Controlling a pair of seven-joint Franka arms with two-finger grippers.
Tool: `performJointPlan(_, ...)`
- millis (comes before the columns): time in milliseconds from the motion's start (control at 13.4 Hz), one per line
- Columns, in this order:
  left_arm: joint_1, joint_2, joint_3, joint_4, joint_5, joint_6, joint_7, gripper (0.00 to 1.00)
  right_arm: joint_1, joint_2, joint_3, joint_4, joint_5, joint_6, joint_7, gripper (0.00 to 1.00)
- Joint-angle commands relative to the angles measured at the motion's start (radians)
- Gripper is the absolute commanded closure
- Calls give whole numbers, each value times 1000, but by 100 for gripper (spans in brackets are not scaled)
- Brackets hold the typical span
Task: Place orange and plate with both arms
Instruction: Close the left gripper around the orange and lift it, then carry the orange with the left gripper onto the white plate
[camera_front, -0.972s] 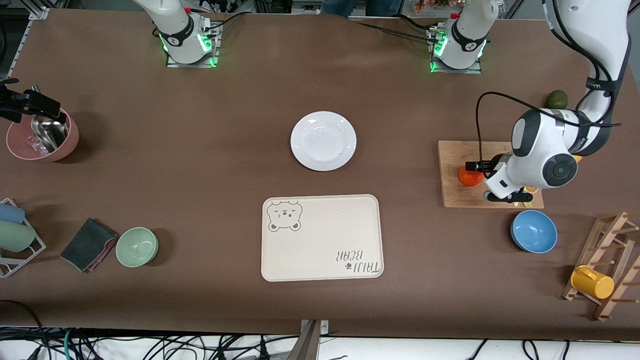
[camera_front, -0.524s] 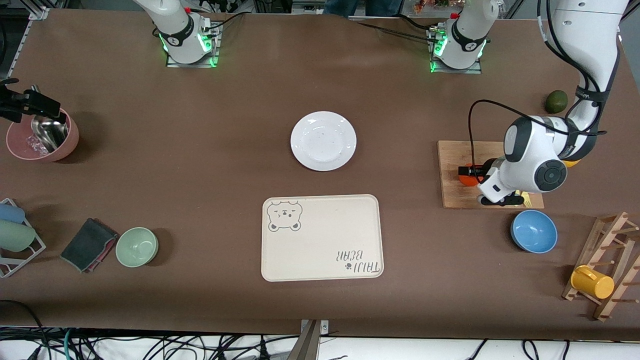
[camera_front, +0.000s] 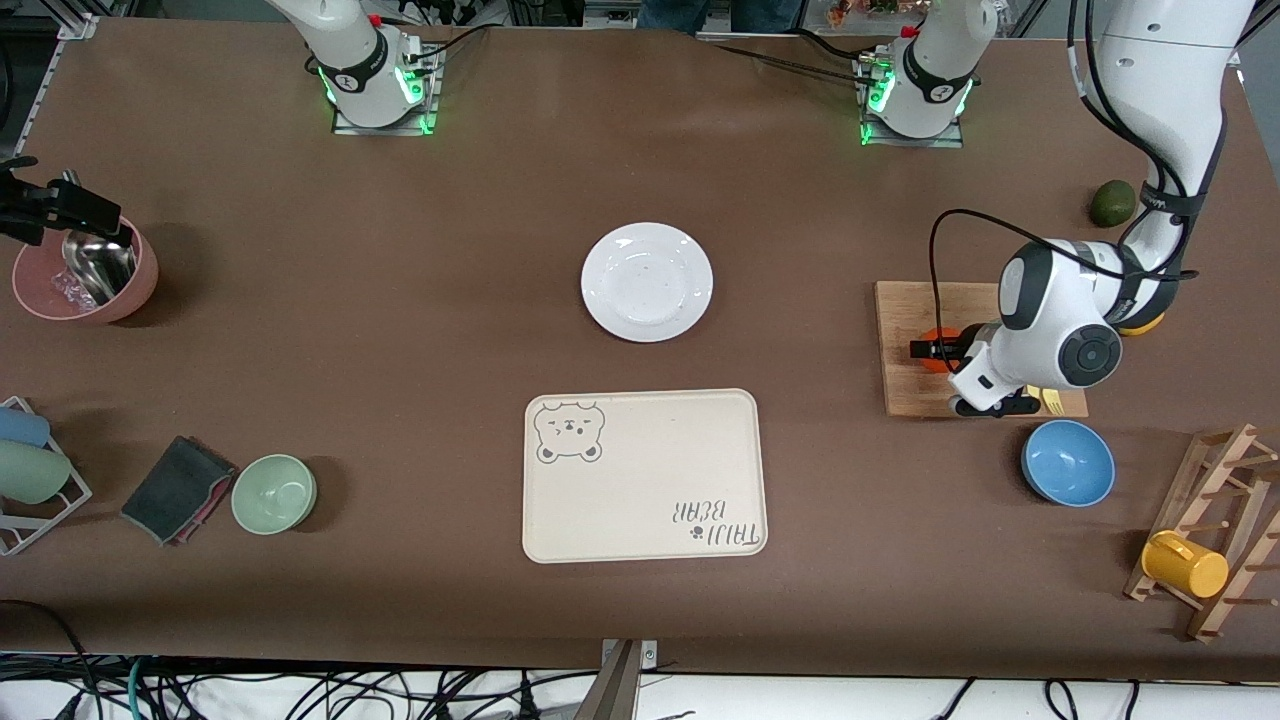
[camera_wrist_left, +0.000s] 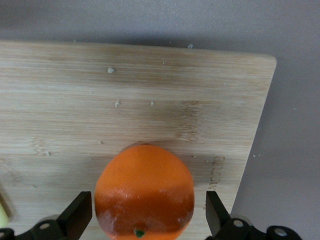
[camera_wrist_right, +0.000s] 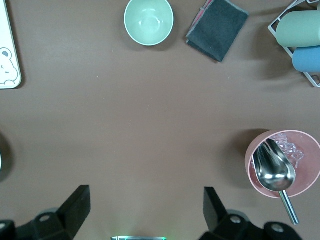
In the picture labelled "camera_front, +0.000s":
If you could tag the aluminium frame rail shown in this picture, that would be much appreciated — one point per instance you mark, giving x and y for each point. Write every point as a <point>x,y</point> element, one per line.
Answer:
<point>40,85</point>

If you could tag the yellow plastic fork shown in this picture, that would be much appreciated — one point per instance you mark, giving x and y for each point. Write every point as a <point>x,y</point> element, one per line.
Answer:
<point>1053,402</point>

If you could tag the yellow lemon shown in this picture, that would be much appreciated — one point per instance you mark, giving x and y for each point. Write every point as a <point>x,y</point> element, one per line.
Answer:
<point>1145,326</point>

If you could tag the wooden mug rack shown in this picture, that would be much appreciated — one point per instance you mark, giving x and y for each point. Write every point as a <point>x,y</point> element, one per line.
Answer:
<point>1215,470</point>

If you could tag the white round plate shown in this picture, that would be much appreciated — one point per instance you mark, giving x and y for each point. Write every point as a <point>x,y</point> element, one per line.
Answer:
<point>647,282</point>

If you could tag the cream tray with bear print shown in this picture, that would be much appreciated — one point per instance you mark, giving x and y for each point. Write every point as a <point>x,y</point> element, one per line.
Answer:
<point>640,490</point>

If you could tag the wooden cutting board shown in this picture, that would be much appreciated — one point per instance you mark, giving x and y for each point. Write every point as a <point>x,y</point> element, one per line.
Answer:
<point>905,390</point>

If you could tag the pale green cup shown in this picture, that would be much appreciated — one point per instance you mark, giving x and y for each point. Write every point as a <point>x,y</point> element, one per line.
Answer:
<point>30,472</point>

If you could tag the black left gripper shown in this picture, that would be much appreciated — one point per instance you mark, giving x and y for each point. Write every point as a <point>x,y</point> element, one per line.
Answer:
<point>950,349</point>

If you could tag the orange fruit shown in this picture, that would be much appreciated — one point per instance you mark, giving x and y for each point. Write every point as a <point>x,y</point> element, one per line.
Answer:
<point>935,332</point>

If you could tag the metal scoop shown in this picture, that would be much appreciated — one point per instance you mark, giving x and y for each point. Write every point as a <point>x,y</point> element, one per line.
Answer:
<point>100,265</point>

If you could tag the pale green bowl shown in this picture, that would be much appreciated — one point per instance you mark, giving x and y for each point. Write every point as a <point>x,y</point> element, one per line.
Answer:
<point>274,495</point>

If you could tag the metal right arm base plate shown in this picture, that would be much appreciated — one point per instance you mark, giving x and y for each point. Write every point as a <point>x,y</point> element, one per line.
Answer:
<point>425,100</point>

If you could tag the dark green avocado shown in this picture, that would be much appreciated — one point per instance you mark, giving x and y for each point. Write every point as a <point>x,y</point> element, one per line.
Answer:
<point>1112,204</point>

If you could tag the pink bowl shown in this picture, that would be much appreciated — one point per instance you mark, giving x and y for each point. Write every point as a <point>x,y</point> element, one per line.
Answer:
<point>135,285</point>

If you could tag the person in blue jeans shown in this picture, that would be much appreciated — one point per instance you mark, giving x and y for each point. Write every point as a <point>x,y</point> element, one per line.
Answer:
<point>720,12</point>

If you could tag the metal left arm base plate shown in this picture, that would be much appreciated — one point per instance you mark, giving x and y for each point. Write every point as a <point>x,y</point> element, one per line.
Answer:
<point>955,135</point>

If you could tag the clear ice cubes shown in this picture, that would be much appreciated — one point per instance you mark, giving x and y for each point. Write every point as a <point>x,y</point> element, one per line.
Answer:
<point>68,290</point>

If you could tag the blue bowl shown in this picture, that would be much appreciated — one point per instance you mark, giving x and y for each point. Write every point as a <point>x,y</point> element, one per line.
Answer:
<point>1068,463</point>

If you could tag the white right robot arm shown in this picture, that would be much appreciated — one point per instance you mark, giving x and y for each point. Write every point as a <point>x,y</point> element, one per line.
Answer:
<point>355,60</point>

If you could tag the grey metal bracket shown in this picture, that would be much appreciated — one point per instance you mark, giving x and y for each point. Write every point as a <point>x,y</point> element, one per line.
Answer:
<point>622,685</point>

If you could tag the yellow mug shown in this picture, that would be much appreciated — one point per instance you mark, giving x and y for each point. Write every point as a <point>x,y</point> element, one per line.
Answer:
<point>1185,565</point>

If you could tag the blue cup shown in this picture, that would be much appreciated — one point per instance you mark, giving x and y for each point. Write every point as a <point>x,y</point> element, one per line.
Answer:
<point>20,427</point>

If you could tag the dark grey folded cloth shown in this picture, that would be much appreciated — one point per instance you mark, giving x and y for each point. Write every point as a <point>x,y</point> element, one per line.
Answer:
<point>175,490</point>

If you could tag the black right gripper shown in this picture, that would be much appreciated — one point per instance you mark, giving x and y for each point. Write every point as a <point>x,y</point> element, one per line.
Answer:
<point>62,207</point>

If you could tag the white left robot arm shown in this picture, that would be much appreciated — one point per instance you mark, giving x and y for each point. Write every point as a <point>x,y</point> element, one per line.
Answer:
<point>1160,80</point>

